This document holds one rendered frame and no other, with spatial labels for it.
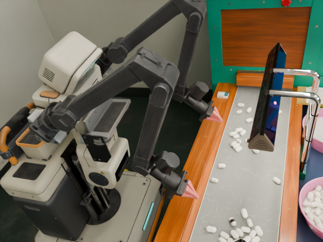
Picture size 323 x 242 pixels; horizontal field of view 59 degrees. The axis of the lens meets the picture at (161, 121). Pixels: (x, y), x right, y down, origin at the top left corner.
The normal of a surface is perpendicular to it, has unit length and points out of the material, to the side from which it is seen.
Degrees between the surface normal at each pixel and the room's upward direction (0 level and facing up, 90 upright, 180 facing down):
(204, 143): 0
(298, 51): 90
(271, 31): 90
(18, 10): 90
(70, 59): 42
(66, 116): 91
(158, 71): 37
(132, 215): 0
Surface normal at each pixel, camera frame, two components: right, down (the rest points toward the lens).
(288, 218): -0.17, -0.75
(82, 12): -0.29, 0.65
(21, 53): 0.94, 0.06
